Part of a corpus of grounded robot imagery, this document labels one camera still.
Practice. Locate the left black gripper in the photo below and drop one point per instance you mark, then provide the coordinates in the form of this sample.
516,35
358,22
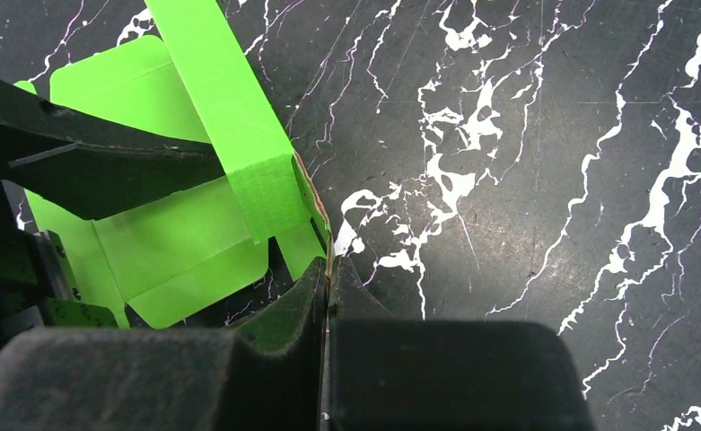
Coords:
94,168

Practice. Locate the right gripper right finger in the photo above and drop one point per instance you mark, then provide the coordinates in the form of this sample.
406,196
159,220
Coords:
388,373

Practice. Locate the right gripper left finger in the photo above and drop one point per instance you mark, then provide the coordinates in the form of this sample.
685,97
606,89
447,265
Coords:
261,374

